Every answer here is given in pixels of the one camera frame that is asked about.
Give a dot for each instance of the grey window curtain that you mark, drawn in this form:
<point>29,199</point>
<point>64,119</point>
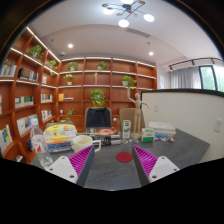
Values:
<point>186,78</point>

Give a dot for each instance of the wooden artist mannequin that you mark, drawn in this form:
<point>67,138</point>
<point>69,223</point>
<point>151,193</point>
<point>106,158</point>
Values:
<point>137,114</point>

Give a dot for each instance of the white ceramic mug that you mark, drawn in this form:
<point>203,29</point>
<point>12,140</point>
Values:
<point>83,141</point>

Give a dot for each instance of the cardboard box behind mannequin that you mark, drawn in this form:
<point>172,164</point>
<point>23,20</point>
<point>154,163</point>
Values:
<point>128,114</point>

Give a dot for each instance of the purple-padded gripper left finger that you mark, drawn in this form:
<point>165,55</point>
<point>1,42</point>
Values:
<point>74,168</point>

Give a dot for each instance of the potted plant behind chair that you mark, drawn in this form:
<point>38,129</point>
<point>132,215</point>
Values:
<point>97,97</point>

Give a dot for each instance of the white green carton box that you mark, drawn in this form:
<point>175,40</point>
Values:
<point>126,128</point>

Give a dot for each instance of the wooden bookshelf wall unit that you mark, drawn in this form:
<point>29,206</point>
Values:
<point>34,82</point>

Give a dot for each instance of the potted plant right shelf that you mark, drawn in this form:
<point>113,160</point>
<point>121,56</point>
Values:
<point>128,82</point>

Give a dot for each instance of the red round coaster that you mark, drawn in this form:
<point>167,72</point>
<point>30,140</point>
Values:
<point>124,157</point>

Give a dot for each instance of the green white small box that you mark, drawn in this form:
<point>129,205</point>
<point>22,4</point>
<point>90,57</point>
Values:
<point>147,135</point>

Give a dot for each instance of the dark books with orange cover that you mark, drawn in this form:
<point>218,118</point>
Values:
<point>107,135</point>

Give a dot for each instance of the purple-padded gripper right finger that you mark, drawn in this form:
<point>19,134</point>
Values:
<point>151,168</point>

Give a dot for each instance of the black office chair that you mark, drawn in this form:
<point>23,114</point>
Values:
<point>98,117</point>

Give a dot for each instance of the stack of colourful books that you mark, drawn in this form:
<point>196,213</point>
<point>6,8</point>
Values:
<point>59,136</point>

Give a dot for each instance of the ceiling chandelier with round lamps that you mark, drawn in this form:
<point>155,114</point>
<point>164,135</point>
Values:
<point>125,9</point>

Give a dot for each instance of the stack of white boxes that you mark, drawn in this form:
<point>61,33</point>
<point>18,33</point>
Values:
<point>163,128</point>

